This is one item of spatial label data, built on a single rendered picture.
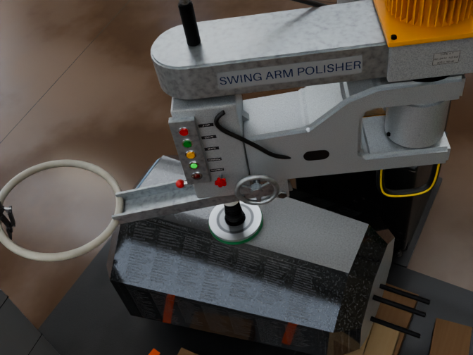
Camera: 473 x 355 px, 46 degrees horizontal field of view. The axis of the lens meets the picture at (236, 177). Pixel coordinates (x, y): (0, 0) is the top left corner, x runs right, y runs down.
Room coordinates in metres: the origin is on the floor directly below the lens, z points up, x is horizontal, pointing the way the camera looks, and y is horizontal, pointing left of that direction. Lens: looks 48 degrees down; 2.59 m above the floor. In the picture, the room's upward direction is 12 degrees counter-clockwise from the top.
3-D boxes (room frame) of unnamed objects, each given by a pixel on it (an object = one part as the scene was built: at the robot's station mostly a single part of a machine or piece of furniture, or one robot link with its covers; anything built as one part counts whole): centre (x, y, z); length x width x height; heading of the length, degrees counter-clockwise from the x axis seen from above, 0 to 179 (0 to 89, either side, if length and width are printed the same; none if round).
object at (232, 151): (1.35, -0.04, 1.30); 0.36 x 0.22 x 0.45; 82
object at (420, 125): (1.27, -0.61, 1.32); 0.19 x 0.19 x 0.20
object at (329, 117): (1.29, -0.35, 1.28); 0.74 x 0.23 x 0.49; 82
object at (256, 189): (1.23, -0.06, 1.18); 0.15 x 0.10 x 0.15; 82
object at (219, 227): (1.36, 0.04, 0.83); 0.21 x 0.21 x 0.01
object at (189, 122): (1.26, 0.12, 1.35); 0.08 x 0.03 x 0.28; 82
